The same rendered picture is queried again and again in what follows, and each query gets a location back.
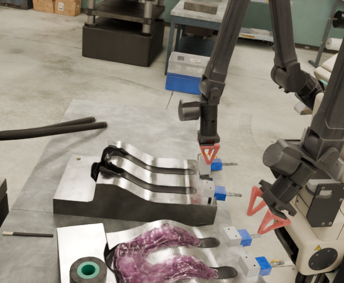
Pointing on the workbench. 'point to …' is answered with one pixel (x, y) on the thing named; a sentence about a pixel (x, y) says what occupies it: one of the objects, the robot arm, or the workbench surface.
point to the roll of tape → (88, 270)
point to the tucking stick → (27, 234)
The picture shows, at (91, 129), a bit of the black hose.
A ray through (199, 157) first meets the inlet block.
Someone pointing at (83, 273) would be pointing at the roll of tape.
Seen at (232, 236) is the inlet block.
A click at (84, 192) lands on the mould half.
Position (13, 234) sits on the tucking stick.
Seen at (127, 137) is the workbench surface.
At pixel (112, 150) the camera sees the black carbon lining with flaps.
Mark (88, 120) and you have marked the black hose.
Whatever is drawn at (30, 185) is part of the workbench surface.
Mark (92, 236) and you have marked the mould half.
